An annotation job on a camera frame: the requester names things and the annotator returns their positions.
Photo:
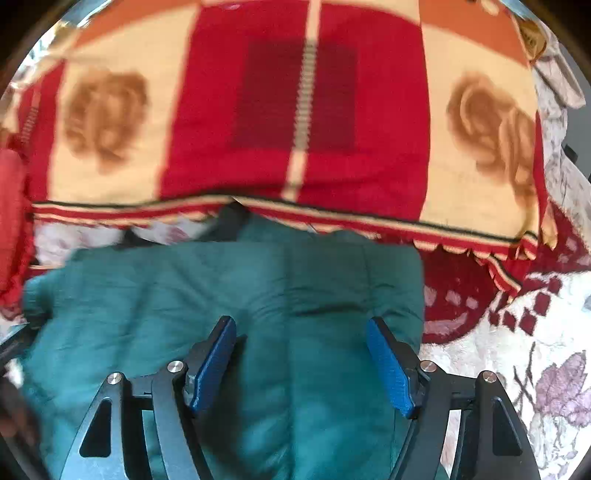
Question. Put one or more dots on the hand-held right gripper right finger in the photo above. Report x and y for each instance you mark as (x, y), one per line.
(390, 364)

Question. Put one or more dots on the red heart-shaped ruffled pillow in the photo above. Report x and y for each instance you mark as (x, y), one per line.
(11, 221)

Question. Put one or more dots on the red checkered rose blanket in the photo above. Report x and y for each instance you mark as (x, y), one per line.
(300, 106)

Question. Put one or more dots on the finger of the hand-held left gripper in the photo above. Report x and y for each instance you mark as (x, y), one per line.
(16, 341)

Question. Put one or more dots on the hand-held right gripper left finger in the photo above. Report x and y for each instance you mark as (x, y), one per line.
(210, 364)

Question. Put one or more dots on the teal quilted puffer jacket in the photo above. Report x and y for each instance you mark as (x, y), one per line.
(277, 300)

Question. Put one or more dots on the white floral fleece blanket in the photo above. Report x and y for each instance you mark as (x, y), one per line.
(531, 332)

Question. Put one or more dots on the orange printed cloth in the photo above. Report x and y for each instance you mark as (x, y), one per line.
(533, 39)

